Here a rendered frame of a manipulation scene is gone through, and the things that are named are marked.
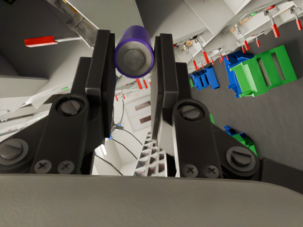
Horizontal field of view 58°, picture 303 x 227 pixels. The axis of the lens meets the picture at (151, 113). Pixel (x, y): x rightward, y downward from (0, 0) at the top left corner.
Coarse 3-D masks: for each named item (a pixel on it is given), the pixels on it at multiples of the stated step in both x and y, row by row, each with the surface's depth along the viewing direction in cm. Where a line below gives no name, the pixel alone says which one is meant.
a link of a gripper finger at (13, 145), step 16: (96, 48) 11; (112, 48) 11; (80, 64) 11; (96, 64) 10; (112, 64) 11; (80, 80) 11; (96, 80) 9; (112, 80) 12; (96, 96) 9; (112, 96) 12; (96, 112) 9; (112, 112) 12; (32, 128) 9; (96, 128) 10; (0, 144) 8; (16, 144) 8; (32, 144) 8; (96, 144) 10; (0, 160) 8; (16, 160) 8; (32, 160) 8
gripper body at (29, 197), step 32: (0, 192) 6; (32, 192) 6; (64, 192) 6; (96, 192) 6; (128, 192) 6; (160, 192) 6; (192, 192) 6; (224, 192) 6; (256, 192) 7; (288, 192) 7; (0, 224) 5; (32, 224) 5; (64, 224) 6; (96, 224) 6; (128, 224) 6; (160, 224) 6; (192, 224) 6; (224, 224) 6; (256, 224) 6; (288, 224) 6
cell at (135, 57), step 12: (132, 36) 12; (144, 36) 13; (120, 48) 12; (132, 48) 12; (144, 48) 12; (120, 60) 12; (132, 60) 12; (144, 60) 12; (120, 72) 12; (132, 72) 12; (144, 72) 12
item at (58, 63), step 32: (0, 0) 50; (32, 0) 50; (160, 0) 49; (256, 0) 48; (0, 32) 51; (32, 32) 50; (64, 32) 50; (160, 32) 49; (192, 32) 49; (32, 64) 51; (64, 64) 51; (32, 96) 52
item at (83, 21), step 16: (48, 0) 30; (64, 0) 29; (80, 0) 18; (96, 0) 20; (112, 0) 22; (128, 0) 25; (64, 16) 49; (80, 16) 31; (96, 16) 23; (112, 16) 26; (128, 16) 29; (80, 32) 31; (96, 32) 31; (112, 32) 30
